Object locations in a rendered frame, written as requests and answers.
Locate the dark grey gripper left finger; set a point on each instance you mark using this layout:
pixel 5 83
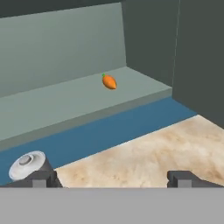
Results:
pixel 43 176

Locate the orange carrot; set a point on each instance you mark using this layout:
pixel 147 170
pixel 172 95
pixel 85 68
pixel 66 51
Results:
pixel 109 82

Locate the dark grey cabinet door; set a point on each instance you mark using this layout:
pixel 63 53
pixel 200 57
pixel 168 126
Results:
pixel 199 58

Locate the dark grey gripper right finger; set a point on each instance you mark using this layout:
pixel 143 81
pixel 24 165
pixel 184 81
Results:
pixel 182 176

